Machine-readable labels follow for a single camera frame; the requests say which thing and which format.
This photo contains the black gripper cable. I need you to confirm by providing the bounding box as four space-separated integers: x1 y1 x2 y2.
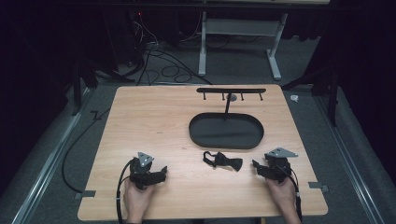
115 158 138 224
279 166 304 222

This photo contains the grey metal desk frame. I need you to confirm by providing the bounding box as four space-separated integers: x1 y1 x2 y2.
197 10 290 81

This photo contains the grey tape piece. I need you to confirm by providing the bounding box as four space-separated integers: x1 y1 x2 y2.
74 189 97 201
307 181 330 193

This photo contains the metal floor rail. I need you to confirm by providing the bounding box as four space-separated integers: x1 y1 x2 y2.
313 95 389 224
11 88 96 224

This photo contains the person's right hand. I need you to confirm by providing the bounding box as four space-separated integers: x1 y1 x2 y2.
265 176 297 213

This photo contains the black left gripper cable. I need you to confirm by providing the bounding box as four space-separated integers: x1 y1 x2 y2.
115 158 138 224

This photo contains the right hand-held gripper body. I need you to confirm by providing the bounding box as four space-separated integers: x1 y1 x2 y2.
263 147 299 185

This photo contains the black metal stand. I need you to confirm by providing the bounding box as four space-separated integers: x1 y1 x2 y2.
70 59 99 118
280 64 341 128

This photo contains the black floor cable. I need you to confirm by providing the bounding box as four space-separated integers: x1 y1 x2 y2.
61 106 112 194

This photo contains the bundle of black cables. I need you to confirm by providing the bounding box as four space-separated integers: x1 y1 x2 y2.
125 10 214 87

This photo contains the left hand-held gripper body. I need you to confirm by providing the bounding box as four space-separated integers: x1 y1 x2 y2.
128 151 158 191

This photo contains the black hook rack with tray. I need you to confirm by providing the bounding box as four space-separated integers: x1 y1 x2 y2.
188 87 267 150

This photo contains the black bow tie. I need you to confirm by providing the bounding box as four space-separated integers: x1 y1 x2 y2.
203 150 244 173

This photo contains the person's left hand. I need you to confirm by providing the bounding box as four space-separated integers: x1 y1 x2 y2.
122 178 156 216

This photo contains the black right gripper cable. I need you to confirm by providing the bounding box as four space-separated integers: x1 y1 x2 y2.
279 166 304 222

